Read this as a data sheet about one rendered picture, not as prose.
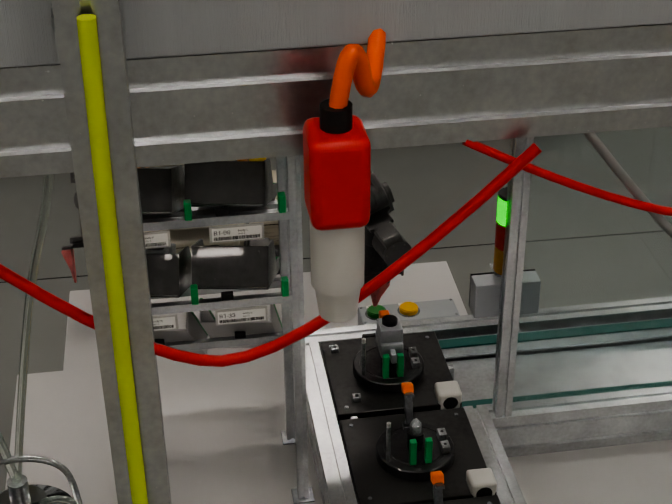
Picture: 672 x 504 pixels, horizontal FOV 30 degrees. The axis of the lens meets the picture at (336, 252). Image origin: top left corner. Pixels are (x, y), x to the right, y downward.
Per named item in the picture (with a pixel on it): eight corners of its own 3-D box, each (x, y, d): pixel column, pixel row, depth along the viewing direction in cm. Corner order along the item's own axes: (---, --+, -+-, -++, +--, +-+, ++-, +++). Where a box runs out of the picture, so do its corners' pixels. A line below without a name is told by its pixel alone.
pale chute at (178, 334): (141, 355, 250) (142, 333, 251) (207, 355, 250) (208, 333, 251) (114, 330, 223) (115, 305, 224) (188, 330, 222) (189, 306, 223)
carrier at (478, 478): (339, 428, 236) (338, 374, 229) (463, 415, 239) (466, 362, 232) (360, 517, 215) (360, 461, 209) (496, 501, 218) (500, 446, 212)
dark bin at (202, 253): (211, 268, 240) (211, 230, 239) (280, 269, 240) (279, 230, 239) (191, 289, 212) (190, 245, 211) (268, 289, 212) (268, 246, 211)
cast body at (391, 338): (375, 339, 247) (375, 310, 244) (397, 337, 248) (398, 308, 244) (382, 364, 240) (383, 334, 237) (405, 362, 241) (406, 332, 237)
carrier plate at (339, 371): (319, 349, 257) (319, 341, 256) (434, 338, 260) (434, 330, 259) (337, 423, 237) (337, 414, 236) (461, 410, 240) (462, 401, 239)
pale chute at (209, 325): (216, 348, 252) (217, 326, 253) (282, 348, 252) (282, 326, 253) (198, 322, 225) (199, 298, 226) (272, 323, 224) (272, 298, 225)
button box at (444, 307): (357, 329, 272) (357, 305, 269) (451, 320, 275) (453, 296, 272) (362, 348, 266) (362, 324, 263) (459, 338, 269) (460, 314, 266)
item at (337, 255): (294, 250, 108) (286, -13, 96) (384, 242, 109) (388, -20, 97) (314, 332, 97) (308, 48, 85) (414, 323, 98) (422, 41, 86)
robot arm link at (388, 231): (382, 177, 241) (343, 197, 239) (408, 206, 232) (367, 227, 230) (398, 224, 248) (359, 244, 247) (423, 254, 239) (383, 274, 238)
